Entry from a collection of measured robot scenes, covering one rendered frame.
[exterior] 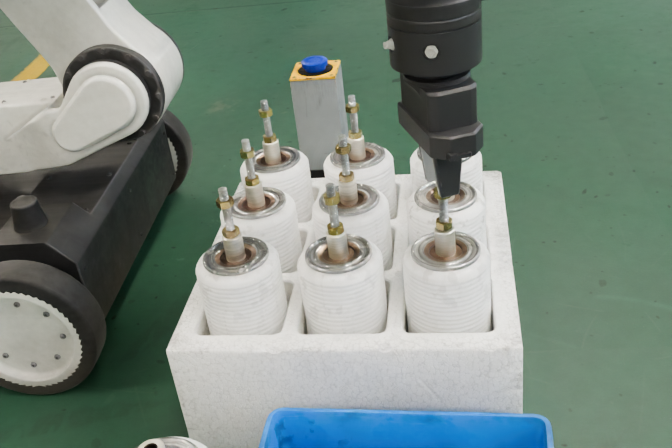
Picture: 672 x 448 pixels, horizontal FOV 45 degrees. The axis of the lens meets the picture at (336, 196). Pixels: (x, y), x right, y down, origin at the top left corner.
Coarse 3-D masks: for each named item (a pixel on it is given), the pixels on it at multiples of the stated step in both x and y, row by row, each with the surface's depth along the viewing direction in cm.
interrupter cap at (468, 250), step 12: (420, 240) 91; (432, 240) 91; (456, 240) 91; (468, 240) 90; (420, 252) 89; (432, 252) 89; (456, 252) 89; (468, 252) 88; (480, 252) 88; (420, 264) 87; (432, 264) 87; (444, 264) 87; (456, 264) 87; (468, 264) 86
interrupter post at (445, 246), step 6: (438, 234) 87; (444, 234) 87; (450, 234) 87; (438, 240) 88; (444, 240) 87; (450, 240) 87; (438, 246) 88; (444, 246) 88; (450, 246) 88; (438, 252) 88; (444, 252) 88; (450, 252) 88
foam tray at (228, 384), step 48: (288, 288) 101; (192, 336) 93; (240, 336) 92; (288, 336) 91; (336, 336) 90; (384, 336) 89; (432, 336) 88; (480, 336) 87; (192, 384) 93; (240, 384) 92; (288, 384) 91; (336, 384) 91; (384, 384) 90; (432, 384) 89; (480, 384) 88; (192, 432) 97; (240, 432) 96
